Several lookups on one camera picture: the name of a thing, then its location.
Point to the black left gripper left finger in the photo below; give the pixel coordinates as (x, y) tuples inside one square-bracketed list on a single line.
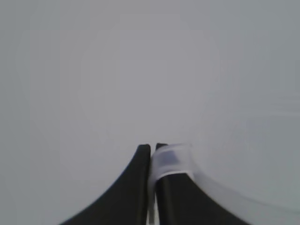
[(126, 194)]

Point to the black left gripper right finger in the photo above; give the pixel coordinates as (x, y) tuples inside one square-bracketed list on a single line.
[(178, 201)]

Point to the translucent plastic measuring cup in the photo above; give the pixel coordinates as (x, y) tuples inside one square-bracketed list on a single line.
[(171, 169)]

